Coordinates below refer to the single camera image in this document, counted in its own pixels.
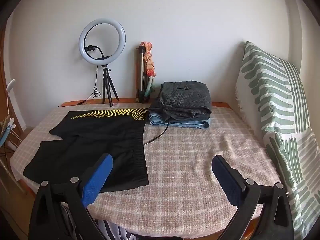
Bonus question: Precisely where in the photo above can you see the folded tripod with orange cloth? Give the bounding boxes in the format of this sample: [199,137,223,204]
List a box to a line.
[140,41,157,97]

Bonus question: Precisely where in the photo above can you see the white ring light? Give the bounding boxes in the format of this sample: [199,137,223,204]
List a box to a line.
[79,17,126,65]

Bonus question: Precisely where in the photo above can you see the dark pants with drawstring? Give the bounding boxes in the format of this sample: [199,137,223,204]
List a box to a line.
[143,102,212,146]

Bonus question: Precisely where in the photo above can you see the beige checked blanket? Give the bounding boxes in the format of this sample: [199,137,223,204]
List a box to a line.
[10,102,288,238]

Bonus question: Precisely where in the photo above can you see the small black tripod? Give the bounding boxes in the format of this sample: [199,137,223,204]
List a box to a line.
[101,65,120,107]

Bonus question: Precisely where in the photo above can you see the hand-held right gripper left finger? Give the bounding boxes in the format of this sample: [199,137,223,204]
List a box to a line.
[28,153,113,240]

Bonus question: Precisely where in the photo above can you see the green striped white pillow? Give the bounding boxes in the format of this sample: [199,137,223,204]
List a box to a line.
[235,41,320,240]

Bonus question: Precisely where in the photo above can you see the folded silver tripod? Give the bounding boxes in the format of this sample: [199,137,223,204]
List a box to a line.
[136,44,152,103]

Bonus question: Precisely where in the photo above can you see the grey checked folded pants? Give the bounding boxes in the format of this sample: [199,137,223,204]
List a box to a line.
[156,80,212,114]

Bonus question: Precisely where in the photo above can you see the black and white striped cloth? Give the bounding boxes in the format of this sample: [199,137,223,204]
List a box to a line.
[96,219,150,240]

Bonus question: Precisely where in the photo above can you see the folded blue jeans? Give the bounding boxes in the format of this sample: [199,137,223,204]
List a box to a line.
[149,112,210,130]

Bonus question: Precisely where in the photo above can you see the black ring light cable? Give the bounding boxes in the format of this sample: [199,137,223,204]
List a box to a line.
[57,66,100,107]

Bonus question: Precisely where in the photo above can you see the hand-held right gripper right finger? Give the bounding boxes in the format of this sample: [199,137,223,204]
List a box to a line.
[211,155,294,240]

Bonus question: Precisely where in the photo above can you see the black pants with yellow print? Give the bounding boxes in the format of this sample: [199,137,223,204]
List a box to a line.
[23,107,150,193]

